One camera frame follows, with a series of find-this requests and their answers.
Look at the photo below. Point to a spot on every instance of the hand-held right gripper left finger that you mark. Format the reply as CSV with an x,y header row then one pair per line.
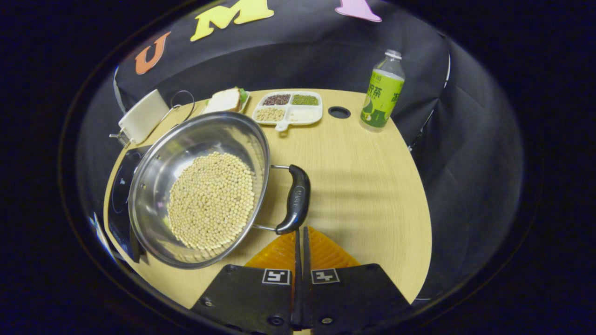
x,y
251,298

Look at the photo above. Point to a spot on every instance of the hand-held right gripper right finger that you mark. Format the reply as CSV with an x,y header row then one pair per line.
x,y
349,298

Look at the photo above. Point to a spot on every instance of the black induction cooktop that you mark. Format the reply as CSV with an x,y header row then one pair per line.
x,y
122,186

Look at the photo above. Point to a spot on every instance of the stainless steel pot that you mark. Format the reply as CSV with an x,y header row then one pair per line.
x,y
195,135

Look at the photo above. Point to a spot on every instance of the pile of soybeans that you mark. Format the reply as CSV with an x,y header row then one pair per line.
x,y
212,200

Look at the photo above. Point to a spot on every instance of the black backdrop cloth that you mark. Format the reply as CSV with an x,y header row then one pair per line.
x,y
465,163

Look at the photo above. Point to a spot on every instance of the white divided bean dish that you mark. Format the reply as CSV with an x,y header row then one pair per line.
x,y
302,115

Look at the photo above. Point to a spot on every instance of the sandwich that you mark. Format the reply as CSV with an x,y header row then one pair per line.
x,y
225,100

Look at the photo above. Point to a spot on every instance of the green label drink bottle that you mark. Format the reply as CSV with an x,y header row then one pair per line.
x,y
382,97

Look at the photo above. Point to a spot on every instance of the white toaster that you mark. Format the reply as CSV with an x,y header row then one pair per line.
x,y
142,116

